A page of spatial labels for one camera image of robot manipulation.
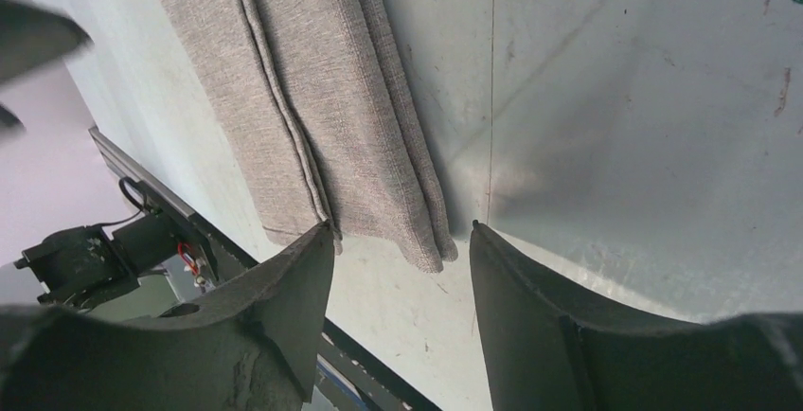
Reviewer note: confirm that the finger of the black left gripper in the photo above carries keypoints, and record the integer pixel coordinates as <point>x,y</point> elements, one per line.
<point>32,36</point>
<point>10,122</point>

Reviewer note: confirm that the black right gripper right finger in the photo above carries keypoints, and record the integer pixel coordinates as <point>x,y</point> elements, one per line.
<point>551,344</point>

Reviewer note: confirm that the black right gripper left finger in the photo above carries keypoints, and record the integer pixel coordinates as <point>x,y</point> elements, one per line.
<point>249,344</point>

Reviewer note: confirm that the grey cloth napkin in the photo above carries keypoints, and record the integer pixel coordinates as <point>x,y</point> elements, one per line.
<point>313,99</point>

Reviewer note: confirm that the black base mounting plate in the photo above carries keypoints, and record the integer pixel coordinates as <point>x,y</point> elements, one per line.
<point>348,375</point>

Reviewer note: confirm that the aluminium front rail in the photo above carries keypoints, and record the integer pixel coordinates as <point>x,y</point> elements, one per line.
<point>122,165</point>

